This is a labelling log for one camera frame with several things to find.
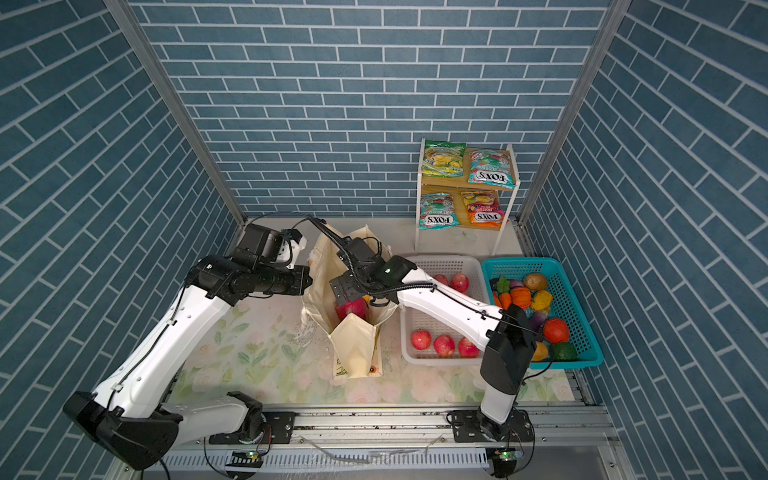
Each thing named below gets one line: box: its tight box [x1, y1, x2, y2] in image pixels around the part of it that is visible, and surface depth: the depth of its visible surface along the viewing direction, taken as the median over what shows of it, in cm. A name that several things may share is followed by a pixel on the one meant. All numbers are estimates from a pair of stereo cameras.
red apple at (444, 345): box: [434, 334, 456, 357], surface depth 85 cm
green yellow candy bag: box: [422, 140, 467, 179], surface depth 89 cm
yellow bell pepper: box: [531, 290, 553, 311], surface depth 96 cm
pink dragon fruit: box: [336, 297, 369, 322], surface depth 86 cm
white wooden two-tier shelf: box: [415, 138, 521, 255], surface depth 91 cm
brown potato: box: [524, 272, 548, 291], surface depth 98 cm
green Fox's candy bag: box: [418, 192, 461, 231], surface depth 98 cm
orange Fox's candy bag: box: [461, 190, 505, 227], surface depth 101 cm
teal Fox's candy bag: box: [467, 149, 516, 189], surface depth 86 cm
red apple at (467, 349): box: [458, 337, 479, 359], surface depth 84 cm
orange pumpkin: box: [511, 287, 532, 309], surface depth 96 cm
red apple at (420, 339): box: [411, 328, 431, 350], surface depth 85 cm
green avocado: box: [552, 342, 578, 361], surface depth 83 cm
